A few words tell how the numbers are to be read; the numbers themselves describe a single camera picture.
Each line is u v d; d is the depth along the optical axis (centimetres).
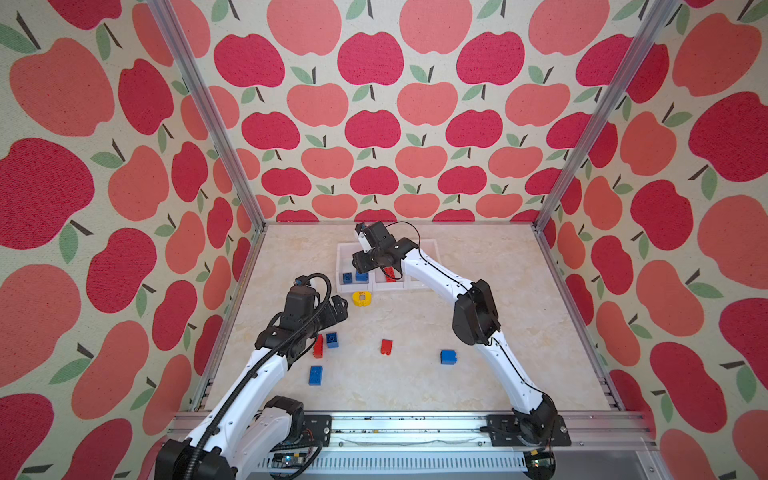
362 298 96
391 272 73
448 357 86
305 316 61
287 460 72
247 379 49
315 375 82
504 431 73
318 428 75
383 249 76
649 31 72
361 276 101
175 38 73
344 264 106
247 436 54
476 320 65
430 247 107
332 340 86
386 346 89
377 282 100
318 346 87
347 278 104
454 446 73
